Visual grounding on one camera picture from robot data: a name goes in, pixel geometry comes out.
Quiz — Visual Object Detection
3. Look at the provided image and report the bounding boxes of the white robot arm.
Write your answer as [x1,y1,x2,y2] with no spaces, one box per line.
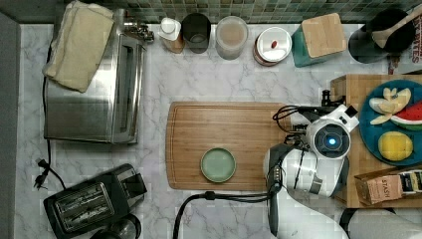
[264,105,421,239]

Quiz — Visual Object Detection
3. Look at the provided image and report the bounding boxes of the white lidded jar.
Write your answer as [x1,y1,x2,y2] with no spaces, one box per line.
[253,27,292,67]

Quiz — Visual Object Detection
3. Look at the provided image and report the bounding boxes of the clear plastic jar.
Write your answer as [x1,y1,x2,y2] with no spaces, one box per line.
[215,16,249,60]

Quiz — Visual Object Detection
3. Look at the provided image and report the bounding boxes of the green ceramic plate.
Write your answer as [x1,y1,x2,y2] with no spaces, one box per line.
[200,147,236,183]

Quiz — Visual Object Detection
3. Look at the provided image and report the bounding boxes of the black utensil holder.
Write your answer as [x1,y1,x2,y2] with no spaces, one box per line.
[348,9,416,64]

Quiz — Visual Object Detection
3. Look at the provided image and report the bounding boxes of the teal box wooden lid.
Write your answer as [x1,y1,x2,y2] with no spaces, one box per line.
[292,13,346,68]

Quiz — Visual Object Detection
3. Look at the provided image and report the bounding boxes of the tea bag box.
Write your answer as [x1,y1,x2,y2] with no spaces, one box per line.
[354,166,421,205]

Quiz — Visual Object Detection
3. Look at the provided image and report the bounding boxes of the stainless toaster oven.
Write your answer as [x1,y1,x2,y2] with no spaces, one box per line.
[44,9,153,143]

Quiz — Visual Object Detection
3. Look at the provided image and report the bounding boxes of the dark glass jar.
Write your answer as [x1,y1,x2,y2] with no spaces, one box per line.
[181,13,211,54]

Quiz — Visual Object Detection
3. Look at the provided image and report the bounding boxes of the wooden spoon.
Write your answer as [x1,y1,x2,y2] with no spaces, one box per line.
[372,6,422,49]

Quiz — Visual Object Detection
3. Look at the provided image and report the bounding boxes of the banana slices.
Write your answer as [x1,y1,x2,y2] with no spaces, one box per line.
[369,88,411,124]

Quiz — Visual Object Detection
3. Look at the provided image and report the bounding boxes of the white cap bottle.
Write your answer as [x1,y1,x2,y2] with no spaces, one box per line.
[158,17,185,54]

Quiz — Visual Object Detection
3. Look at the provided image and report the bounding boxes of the watermelon slice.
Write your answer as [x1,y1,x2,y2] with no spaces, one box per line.
[391,101,422,130]

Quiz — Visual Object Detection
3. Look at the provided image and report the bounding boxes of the black power cord plug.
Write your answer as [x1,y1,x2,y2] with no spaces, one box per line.
[33,43,68,191]

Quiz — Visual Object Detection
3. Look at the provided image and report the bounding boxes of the black toaster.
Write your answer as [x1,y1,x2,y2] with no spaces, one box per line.
[44,163,147,239]

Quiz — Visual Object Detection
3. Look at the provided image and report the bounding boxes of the blue fruit plate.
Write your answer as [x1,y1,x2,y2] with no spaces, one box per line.
[359,80,422,166]

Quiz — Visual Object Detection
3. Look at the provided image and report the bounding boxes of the beige folded towel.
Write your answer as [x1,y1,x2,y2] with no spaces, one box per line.
[43,0,114,93]

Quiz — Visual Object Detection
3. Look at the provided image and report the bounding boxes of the bamboo cutting board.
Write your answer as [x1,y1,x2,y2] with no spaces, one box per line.
[165,102,286,191]

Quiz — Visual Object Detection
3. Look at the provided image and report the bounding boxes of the yellow lemon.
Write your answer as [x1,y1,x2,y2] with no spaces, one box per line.
[378,131,413,161]

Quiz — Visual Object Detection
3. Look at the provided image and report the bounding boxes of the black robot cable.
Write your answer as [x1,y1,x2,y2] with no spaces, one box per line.
[172,190,277,239]

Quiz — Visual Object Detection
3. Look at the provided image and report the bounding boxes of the wooden drawer cabinet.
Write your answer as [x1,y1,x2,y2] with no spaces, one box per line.
[330,74,422,208]

